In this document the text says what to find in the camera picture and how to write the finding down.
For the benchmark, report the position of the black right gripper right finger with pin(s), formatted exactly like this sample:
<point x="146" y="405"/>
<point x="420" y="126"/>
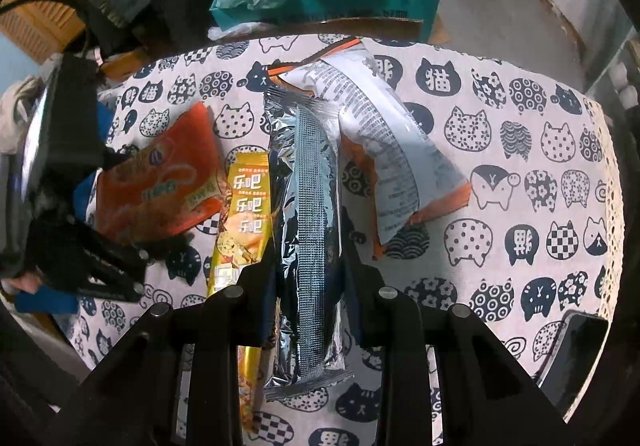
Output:
<point x="385" y="318"/>

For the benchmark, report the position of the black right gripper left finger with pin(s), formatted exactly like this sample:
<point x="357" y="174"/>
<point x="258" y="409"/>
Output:
<point x="239" y="315"/>

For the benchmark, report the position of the yellow chip pack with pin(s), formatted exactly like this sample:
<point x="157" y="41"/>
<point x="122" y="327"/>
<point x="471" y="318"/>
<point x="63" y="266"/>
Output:
<point x="243" y="232"/>

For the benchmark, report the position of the red orange snack bag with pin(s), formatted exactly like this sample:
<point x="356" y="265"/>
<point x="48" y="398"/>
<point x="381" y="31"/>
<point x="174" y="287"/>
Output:
<point x="167" y="188"/>

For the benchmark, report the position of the white orange chip bag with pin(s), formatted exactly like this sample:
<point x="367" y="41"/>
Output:
<point x="411" y="180"/>

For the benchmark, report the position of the silver black snack pack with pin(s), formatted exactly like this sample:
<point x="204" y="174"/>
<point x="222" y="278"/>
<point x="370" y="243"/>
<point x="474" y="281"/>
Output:
<point x="306" y="208"/>

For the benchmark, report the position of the person's left hand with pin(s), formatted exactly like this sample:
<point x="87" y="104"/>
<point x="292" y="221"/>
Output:
<point x="29" y="283"/>

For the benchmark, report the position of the blue cardboard box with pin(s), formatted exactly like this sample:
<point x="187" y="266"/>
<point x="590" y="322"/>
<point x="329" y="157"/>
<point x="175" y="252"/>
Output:
<point x="47" y="300"/>

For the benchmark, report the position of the grey white clothes pile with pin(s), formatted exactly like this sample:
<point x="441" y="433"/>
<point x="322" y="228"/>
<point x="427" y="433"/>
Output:
<point x="16" y="108"/>

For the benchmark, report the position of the cat pattern tablecloth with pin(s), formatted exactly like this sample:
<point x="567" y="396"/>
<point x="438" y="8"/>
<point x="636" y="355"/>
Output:
<point x="538" y="242"/>

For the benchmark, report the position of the wooden louvered door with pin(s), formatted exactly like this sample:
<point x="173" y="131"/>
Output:
<point x="41" y="28"/>

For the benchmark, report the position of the black smartphone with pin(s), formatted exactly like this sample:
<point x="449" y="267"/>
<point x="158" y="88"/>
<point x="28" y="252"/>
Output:
<point x="573" y="354"/>

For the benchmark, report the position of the shoe rack with shoes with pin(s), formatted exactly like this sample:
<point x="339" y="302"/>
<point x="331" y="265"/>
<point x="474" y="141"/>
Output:
<point x="616" y="89"/>

